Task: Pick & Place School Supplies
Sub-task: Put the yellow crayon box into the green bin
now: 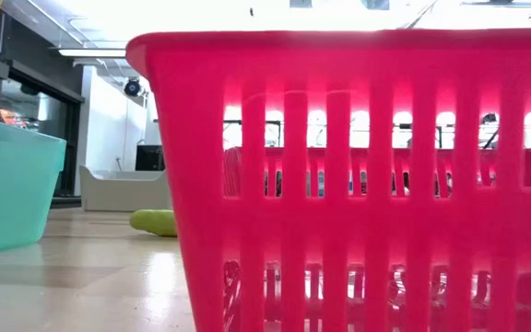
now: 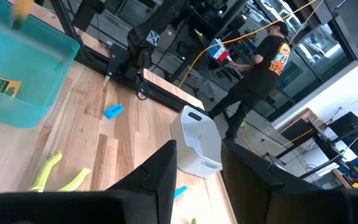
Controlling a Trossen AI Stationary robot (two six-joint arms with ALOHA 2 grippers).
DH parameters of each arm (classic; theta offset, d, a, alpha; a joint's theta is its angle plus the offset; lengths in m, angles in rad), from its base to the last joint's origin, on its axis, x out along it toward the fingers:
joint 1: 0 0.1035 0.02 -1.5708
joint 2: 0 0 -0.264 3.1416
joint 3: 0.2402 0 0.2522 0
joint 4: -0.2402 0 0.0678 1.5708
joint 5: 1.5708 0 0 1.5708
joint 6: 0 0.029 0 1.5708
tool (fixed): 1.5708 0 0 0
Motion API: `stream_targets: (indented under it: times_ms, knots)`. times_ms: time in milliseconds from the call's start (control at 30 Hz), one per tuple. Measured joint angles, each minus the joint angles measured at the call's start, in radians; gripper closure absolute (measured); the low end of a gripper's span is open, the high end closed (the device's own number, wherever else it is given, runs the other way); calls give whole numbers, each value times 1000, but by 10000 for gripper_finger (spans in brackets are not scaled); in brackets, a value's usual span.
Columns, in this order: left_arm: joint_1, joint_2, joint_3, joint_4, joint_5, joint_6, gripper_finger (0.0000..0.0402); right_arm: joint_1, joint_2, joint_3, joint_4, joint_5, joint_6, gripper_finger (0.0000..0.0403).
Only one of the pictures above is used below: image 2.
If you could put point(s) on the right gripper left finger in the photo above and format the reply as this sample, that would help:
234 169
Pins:
154 174

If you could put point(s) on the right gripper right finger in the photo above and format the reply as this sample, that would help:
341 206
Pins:
275 199

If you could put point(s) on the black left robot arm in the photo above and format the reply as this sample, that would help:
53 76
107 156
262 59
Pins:
141 53

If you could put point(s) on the white plastic tub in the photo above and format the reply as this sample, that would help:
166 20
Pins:
197 140

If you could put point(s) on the blue eraser with groove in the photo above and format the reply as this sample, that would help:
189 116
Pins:
113 111

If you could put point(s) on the black metal workstation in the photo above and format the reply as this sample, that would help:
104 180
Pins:
350 127

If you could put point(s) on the person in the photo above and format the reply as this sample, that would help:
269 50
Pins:
266 68

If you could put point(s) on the blue red white box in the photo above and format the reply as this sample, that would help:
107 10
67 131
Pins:
218 51

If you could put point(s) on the teal translucent plastic bin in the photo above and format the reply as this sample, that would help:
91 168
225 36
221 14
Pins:
26 62

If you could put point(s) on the black aluminium table frame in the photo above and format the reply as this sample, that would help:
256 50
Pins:
166 99

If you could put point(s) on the black glass partition frame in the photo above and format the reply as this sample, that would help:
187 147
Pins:
331 18

